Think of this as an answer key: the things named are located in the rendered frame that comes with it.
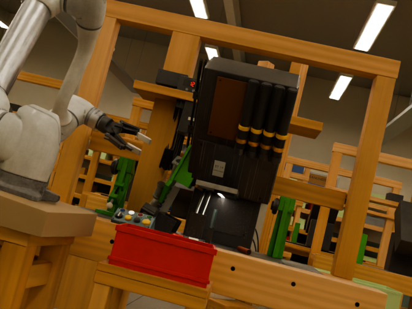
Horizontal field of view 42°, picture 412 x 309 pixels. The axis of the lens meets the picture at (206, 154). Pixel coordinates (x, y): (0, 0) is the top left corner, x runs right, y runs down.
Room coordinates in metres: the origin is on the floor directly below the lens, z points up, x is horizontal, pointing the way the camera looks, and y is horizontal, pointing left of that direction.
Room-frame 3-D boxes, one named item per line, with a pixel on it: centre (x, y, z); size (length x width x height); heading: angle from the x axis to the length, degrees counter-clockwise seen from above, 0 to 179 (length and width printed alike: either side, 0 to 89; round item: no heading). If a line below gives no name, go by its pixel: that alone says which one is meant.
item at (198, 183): (2.19, -0.09, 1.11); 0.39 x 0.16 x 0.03; 174
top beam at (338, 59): (2.59, -0.05, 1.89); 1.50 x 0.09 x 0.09; 84
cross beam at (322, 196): (2.66, -0.06, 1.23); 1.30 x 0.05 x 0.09; 84
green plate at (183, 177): (2.24, 0.06, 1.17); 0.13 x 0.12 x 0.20; 84
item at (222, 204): (2.42, -0.14, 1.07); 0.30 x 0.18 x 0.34; 84
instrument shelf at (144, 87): (2.55, -0.05, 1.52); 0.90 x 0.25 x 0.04; 84
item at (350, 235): (2.59, -0.05, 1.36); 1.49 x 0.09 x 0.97; 84
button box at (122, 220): (2.02, 0.20, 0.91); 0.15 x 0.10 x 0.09; 84
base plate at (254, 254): (2.30, -0.02, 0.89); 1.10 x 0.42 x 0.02; 84
